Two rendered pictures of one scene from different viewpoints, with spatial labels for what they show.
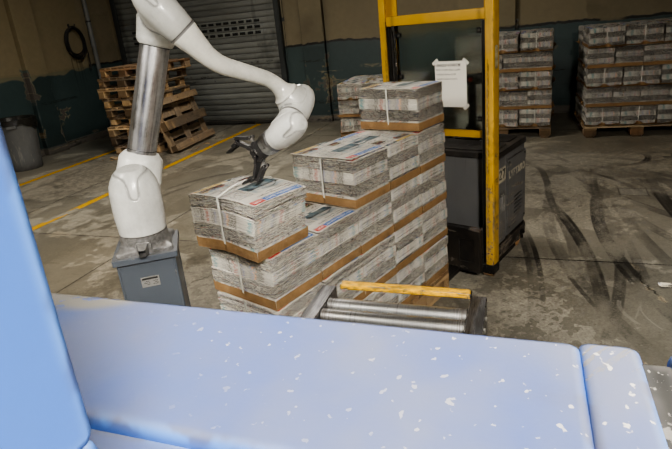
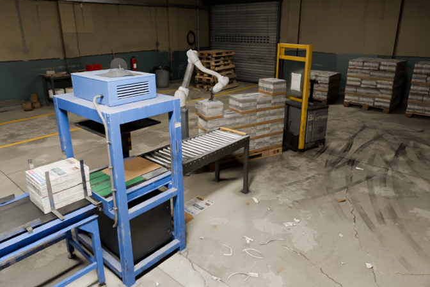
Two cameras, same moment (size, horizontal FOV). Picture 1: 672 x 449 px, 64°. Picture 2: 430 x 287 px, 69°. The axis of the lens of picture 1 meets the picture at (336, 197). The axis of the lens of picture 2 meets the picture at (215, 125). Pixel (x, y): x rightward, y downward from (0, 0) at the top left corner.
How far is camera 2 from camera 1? 2.64 m
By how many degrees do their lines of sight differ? 20
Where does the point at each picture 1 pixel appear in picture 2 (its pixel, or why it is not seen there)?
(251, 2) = (267, 28)
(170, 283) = (183, 118)
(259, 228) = (207, 111)
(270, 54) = (271, 53)
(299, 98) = (222, 80)
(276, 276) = (210, 124)
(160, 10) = (191, 57)
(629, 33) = not seen: outside the picture
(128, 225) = not seen: hidden behind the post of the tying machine
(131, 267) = not seen: hidden behind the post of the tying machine
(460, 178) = (297, 116)
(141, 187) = (180, 94)
